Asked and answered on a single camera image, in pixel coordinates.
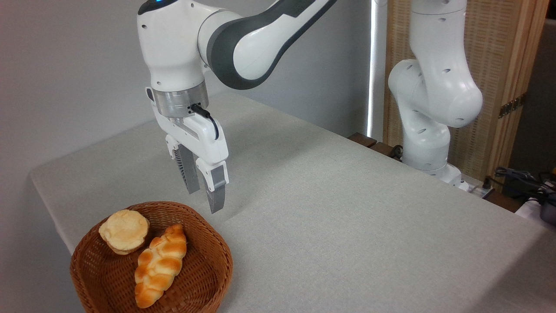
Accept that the brown woven wicker basket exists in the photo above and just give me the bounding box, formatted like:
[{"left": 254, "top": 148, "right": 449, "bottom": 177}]
[{"left": 69, "top": 201, "right": 234, "bottom": 313}]

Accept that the white vertical pole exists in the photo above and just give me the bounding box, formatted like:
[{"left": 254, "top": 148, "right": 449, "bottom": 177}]
[{"left": 367, "top": 0, "right": 388, "bottom": 140}]

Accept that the metal screen hinge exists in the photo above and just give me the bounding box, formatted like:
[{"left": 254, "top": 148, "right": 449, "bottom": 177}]
[{"left": 498, "top": 93, "right": 527, "bottom": 119}]

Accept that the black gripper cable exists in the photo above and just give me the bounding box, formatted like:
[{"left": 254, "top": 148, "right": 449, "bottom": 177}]
[{"left": 190, "top": 103, "right": 220, "bottom": 140}]

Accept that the wooden woven folding screen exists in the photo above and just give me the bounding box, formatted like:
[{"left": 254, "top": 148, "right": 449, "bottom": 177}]
[{"left": 383, "top": 0, "right": 550, "bottom": 183}]

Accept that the round pale bread bun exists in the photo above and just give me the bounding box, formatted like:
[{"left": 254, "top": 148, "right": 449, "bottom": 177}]
[{"left": 99, "top": 210, "right": 150, "bottom": 255}]

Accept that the black cable bundle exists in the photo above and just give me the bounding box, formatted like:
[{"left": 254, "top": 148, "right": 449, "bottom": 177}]
[{"left": 494, "top": 166, "right": 556, "bottom": 197}]

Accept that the dark brown wooden slat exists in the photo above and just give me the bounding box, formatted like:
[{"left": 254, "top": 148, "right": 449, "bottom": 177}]
[
  {"left": 348, "top": 133, "right": 377, "bottom": 148},
  {"left": 369, "top": 142, "right": 401, "bottom": 160}
]

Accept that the braided golden bread loaf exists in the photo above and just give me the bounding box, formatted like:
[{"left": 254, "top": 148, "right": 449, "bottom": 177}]
[{"left": 134, "top": 223, "right": 188, "bottom": 309}]

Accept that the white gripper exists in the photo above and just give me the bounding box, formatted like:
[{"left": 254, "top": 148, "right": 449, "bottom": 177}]
[{"left": 146, "top": 87, "right": 229, "bottom": 214}]

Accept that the light grey tablecloth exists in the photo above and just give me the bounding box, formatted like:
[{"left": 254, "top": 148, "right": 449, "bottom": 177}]
[{"left": 30, "top": 92, "right": 556, "bottom": 313}]

